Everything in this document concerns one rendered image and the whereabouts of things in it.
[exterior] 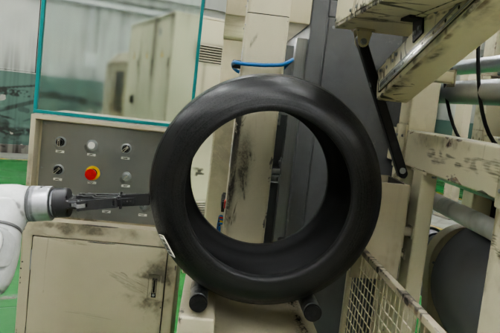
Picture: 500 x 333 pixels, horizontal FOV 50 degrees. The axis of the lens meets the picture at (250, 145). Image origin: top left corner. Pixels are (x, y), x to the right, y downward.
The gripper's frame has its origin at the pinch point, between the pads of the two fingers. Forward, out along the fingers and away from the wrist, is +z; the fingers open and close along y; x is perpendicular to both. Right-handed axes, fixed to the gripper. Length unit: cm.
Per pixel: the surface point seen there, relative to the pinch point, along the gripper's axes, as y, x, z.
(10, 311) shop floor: 179, 96, -104
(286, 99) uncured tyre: -12.2, -24.2, 37.8
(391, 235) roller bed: 19, 17, 73
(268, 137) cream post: 25.5, -12.9, 37.0
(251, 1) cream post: 25, -54, 33
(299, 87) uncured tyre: -10, -27, 41
